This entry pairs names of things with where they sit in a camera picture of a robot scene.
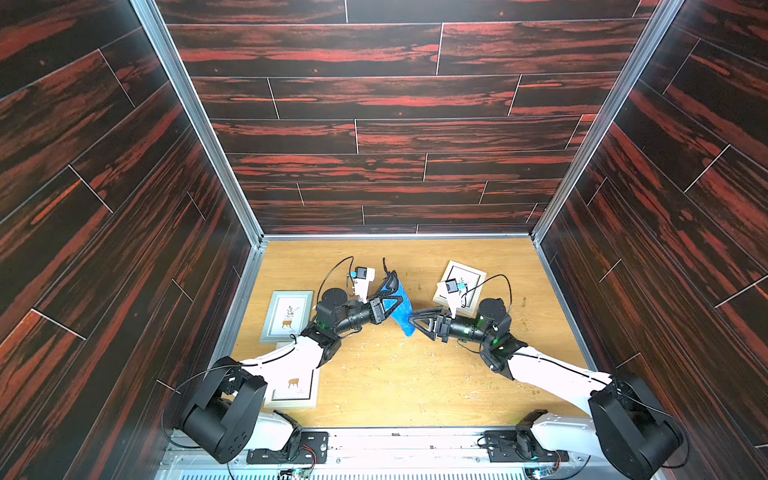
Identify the blue microfiber cloth black trim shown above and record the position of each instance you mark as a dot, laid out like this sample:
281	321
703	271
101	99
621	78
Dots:
396	302

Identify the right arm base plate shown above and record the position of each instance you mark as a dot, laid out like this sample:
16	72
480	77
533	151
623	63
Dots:
505	446

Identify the grey-green picture frame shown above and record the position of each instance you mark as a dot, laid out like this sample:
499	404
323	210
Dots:
288	314

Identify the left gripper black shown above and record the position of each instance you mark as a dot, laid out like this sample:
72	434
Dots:
372	310

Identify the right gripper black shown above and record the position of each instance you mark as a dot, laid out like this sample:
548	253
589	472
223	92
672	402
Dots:
444	327

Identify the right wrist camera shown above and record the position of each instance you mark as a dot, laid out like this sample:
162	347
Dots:
449	293

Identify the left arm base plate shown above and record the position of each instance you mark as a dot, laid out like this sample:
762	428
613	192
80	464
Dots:
308	447

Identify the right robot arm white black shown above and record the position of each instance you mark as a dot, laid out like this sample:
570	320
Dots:
624	423

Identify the white picture frame near left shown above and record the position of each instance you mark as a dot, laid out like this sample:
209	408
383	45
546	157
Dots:
297	384

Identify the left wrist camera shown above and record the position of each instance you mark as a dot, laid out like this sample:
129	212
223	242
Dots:
362	278

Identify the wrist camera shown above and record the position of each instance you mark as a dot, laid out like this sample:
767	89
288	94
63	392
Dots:
362	278
449	293

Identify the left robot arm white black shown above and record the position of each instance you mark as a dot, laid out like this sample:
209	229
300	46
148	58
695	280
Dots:
224	414

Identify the white picture frame deer print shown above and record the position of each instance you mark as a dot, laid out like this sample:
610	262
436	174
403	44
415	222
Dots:
473	278

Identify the aluminium front rail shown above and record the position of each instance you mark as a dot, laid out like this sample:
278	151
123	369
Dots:
384	453

